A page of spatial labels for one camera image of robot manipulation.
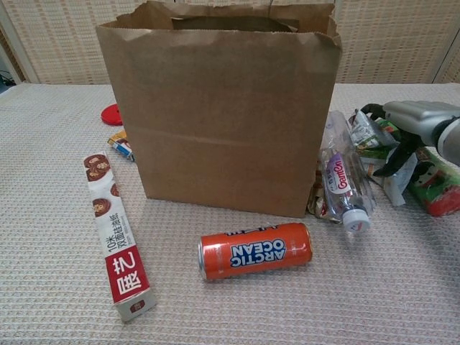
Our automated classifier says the green chips can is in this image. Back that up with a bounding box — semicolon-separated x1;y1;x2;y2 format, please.
377;120;460;218

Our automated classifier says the transparent plastic bottle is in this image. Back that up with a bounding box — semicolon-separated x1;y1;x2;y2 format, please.
321;110;377;234

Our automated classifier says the yellow snack packet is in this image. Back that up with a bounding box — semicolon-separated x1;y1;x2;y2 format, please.
107;131;136;162

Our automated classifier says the long baking paper box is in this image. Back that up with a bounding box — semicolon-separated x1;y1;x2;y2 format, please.
83;150;158;323

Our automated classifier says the beige folding screen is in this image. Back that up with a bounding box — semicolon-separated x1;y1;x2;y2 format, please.
0;0;460;86

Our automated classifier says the brown paper bag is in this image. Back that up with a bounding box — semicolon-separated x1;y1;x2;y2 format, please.
95;0;342;219

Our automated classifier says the white woven tablecloth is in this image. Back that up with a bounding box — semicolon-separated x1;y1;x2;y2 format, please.
0;83;460;345

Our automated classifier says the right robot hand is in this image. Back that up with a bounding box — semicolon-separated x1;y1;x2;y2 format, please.
359;100;460;177

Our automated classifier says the silver snack wrapper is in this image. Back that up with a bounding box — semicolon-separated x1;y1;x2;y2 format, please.
346;109;418;208

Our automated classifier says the orange soda can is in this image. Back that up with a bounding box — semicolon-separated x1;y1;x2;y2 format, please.
197;221;313;281

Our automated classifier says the red plastic disc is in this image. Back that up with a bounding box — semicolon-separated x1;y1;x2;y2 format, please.
100;103;120;127

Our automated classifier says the gold red snack bag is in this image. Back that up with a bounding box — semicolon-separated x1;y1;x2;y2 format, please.
311;171;330;219

